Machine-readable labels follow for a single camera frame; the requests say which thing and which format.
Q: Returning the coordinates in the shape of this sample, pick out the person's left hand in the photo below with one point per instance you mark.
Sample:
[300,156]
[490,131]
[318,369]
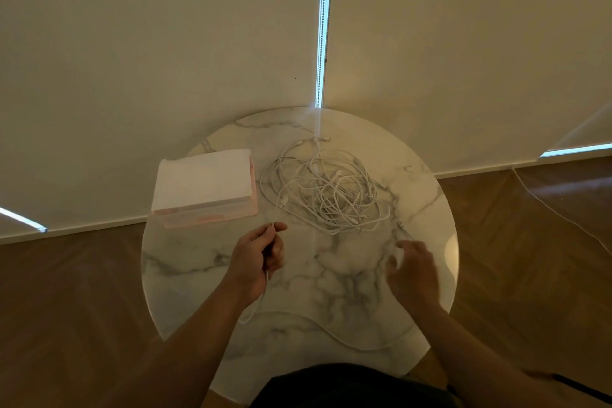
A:
[248,266]

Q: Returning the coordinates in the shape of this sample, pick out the person's right hand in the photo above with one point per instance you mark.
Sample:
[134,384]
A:
[416,278]

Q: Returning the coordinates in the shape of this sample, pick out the pink white storage box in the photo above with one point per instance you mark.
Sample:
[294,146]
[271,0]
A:
[203,178]

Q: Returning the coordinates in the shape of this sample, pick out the person's right forearm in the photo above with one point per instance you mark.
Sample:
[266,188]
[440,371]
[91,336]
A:
[478,364]

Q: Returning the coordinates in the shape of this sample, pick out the person's left forearm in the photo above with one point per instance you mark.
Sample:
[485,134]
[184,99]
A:
[181,355]

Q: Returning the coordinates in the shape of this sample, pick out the person's black clothing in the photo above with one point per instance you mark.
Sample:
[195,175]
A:
[354,388]

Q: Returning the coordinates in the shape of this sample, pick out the beige roller blind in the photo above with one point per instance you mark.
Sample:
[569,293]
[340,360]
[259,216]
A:
[143,63]
[478,49]

